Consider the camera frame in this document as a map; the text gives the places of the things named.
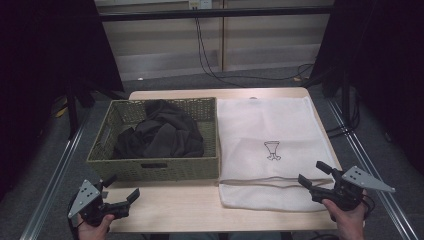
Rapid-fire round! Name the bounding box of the metal floor rail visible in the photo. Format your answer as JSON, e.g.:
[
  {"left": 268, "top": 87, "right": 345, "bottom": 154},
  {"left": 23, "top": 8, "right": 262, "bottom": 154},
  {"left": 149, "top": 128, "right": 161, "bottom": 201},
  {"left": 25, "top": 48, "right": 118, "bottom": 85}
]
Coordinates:
[
  {"left": 19, "top": 109, "right": 93, "bottom": 240},
  {"left": 328, "top": 98, "right": 419, "bottom": 240}
]

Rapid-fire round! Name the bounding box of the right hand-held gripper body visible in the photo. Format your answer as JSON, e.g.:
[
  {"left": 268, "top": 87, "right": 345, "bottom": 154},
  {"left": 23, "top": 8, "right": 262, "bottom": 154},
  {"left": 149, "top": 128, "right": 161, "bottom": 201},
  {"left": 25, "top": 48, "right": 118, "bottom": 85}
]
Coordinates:
[{"left": 309, "top": 165, "right": 397, "bottom": 212}]

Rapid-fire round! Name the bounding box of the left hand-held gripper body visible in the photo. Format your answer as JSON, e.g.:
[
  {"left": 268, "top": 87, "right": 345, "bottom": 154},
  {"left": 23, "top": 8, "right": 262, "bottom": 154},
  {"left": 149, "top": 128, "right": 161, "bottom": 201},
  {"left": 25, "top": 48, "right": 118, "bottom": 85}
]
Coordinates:
[{"left": 68, "top": 179, "right": 131, "bottom": 228}]

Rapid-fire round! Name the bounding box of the black curtain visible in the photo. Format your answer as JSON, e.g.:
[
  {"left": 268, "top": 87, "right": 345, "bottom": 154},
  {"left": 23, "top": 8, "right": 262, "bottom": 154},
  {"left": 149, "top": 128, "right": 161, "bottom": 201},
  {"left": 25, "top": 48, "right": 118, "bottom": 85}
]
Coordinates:
[
  {"left": 0, "top": 0, "right": 125, "bottom": 201},
  {"left": 311, "top": 0, "right": 424, "bottom": 174}
]

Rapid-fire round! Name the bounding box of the green woven basket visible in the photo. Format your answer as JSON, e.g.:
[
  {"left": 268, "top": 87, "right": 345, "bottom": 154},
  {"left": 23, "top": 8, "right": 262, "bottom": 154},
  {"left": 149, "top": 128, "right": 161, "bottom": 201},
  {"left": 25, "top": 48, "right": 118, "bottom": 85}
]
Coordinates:
[{"left": 86, "top": 96, "right": 221, "bottom": 183}]

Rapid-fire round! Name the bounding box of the black stand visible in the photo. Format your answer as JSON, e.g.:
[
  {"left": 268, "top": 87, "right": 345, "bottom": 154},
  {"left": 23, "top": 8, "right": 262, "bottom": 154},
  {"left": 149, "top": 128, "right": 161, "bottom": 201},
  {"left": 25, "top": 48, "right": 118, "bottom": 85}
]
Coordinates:
[
  {"left": 301, "top": 66, "right": 355, "bottom": 131},
  {"left": 64, "top": 79, "right": 128, "bottom": 139}
]

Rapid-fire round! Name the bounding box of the person's left hand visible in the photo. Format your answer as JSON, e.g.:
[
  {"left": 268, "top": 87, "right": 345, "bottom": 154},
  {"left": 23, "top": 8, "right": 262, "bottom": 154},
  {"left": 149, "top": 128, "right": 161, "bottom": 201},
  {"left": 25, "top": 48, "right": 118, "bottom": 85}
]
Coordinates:
[{"left": 77, "top": 213, "right": 116, "bottom": 240}]

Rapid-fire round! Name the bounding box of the black garment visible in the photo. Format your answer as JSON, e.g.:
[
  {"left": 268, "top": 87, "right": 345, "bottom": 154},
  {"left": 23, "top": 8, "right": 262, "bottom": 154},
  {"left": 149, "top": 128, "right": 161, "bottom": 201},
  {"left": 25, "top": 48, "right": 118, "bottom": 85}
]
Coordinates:
[{"left": 112, "top": 99, "right": 205, "bottom": 159}]

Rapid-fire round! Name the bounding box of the white wall socket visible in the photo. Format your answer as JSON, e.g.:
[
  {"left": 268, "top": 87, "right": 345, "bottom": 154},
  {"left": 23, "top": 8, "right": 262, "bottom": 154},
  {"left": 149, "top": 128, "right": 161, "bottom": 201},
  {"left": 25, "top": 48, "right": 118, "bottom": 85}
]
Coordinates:
[{"left": 188, "top": 0, "right": 213, "bottom": 10}]

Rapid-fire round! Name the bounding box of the white mesh laundry bag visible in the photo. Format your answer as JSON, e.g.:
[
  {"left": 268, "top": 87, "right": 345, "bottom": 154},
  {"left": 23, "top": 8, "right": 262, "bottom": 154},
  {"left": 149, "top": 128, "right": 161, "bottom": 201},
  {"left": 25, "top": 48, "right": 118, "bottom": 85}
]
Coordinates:
[{"left": 216, "top": 95, "right": 343, "bottom": 213}]

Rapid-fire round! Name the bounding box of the black floor cable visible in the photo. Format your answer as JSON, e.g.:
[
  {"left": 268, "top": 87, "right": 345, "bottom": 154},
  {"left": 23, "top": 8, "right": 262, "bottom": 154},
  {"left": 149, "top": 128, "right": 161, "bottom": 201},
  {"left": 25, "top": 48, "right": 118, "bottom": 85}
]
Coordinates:
[{"left": 325, "top": 89, "right": 362, "bottom": 138}]

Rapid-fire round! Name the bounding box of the right hand-held gripper cable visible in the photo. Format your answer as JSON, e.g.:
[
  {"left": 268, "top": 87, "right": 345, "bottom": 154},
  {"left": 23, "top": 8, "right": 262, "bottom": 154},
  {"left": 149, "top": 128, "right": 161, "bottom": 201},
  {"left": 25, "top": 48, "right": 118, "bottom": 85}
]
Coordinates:
[{"left": 361, "top": 194, "right": 376, "bottom": 220}]

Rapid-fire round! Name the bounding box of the person's right hand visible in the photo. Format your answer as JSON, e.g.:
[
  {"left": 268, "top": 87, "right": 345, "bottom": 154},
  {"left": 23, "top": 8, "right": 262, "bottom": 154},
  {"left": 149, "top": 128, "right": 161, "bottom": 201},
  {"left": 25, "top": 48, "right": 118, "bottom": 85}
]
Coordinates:
[{"left": 321, "top": 198, "right": 368, "bottom": 240}]

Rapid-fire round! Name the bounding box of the black wall cable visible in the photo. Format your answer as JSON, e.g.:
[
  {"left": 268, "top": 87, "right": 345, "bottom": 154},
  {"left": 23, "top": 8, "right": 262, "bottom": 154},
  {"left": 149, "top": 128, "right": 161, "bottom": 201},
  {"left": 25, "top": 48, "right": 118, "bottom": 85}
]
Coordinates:
[
  {"left": 194, "top": 17, "right": 246, "bottom": 88},
  {"left": 198, "top": 17, "right": 315, "bottom": 83}
]

